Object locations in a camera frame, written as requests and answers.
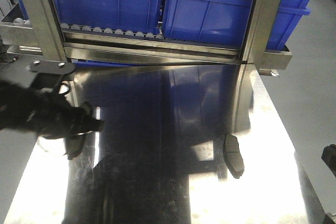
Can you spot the blue plastic crate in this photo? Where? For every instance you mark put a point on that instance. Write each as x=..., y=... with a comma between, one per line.
x=224, y=21
x=135, y=15

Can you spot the left blue plastic crate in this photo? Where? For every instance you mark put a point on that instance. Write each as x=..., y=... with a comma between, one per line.
x=135, y=15

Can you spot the right blue plastic crate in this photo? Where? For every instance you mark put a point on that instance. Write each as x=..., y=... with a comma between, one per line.
x=224, y=21

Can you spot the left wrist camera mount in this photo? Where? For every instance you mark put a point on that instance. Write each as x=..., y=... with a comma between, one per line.
x=52, y=67

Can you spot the stainless steel roller rack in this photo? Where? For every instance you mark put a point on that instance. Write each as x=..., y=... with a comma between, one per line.
x=45, y=36

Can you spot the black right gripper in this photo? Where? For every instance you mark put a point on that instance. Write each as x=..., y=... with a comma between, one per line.
x=329, y=156

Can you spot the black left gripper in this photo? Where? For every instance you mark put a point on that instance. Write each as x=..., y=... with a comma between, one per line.
x=46, y=114

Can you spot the grey brake pad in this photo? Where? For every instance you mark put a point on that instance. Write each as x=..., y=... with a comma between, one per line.
x=74, y=146
x=232, y=156

